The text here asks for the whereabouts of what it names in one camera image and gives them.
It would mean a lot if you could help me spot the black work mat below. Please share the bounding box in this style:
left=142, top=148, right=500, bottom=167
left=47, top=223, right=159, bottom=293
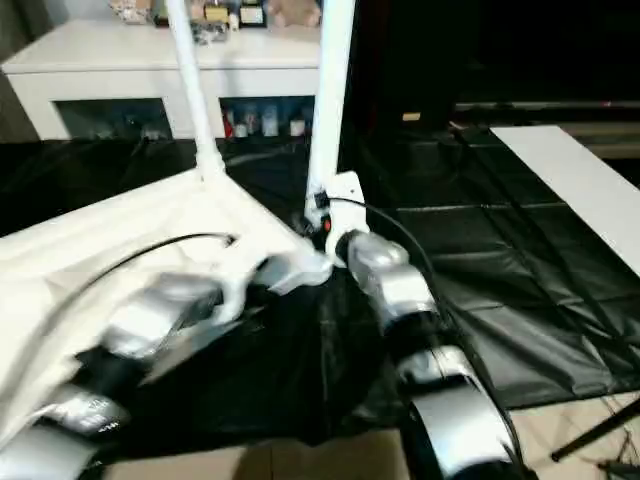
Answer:
left=0, top=125, right=640, bottom=446

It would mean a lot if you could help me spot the black stand leg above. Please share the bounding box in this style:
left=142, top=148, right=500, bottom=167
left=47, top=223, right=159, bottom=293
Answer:
left=548, top=398, right=640, bottom=463

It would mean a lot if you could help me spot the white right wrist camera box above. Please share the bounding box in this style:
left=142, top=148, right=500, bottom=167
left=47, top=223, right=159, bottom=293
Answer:
left=304, top=170, right=367, bottom=269

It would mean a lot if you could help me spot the white side table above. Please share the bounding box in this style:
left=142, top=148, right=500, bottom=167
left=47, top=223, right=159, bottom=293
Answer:
left=490, top=124, right=640, bottom=279

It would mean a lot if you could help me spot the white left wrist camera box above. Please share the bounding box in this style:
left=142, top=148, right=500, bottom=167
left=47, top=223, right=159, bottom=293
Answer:
left=198, top=234, right=276, bottom=323

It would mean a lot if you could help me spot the white plastic table top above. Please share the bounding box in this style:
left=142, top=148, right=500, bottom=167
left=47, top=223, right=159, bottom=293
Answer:
left=0, top=165, right=333, bottom=446

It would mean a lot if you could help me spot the white cabinet with glass doors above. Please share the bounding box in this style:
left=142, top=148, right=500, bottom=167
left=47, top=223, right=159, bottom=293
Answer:
left=0, top=18, right=323, bottom=141

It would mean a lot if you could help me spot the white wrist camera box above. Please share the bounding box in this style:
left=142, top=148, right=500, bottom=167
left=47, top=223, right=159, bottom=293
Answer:
left=304, top=170, right=367, bottom=269
left=198, top=234, right=276, bottom=323

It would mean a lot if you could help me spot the white plastic table leg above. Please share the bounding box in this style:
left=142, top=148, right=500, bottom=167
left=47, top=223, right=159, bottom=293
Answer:
left=304, top=0, right=358, bottom=201
left=164, top=0, right=229, bottom=183

